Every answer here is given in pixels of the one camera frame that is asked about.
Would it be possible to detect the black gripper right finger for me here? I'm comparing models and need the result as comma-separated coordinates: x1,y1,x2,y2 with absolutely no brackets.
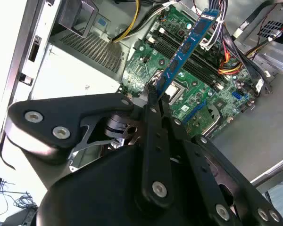
158,93,283,226

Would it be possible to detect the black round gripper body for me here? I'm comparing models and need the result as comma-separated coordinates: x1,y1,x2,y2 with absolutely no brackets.
36,144,219,226

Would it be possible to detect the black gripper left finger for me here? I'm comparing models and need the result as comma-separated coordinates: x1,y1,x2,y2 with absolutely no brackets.
3,82,175,208

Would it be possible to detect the blue RAM stick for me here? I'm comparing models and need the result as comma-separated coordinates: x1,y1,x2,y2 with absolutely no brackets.
155,8,223,98

